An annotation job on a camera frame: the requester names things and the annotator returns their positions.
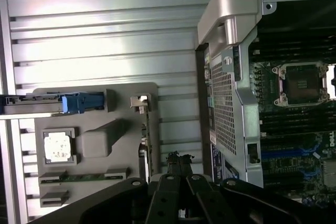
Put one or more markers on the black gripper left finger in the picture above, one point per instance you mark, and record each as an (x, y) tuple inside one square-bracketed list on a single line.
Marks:
[(162, 197)]

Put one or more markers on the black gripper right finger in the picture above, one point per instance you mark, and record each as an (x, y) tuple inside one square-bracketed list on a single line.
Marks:
[(210, 203)]

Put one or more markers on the grey parts rack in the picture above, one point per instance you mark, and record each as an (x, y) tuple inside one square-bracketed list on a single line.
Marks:
[(105, 166)]

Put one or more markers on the green RAM stick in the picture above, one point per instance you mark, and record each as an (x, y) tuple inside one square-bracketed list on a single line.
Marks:
[(84, 178)]

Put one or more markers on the green motherboard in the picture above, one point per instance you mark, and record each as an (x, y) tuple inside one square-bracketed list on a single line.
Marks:
[(288, 169)]

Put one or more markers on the blue expansion slot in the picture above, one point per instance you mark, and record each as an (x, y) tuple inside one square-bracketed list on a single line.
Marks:
[(283, 153)]

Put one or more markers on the open black PC case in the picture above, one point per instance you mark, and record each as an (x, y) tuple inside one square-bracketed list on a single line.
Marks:
[(225, 108)]

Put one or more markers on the silver CPU chip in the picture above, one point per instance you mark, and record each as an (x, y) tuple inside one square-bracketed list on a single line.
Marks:
[(57, 146)]

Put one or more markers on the CPU socket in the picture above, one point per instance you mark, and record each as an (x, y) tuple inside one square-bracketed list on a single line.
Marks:
[(302, 85)]

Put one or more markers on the hard disk in blue caddy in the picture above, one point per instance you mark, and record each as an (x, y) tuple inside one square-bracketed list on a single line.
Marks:
[(39, 106)]

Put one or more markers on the metal socket cover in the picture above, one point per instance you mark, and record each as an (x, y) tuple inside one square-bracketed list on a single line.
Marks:
[(331, 87)]

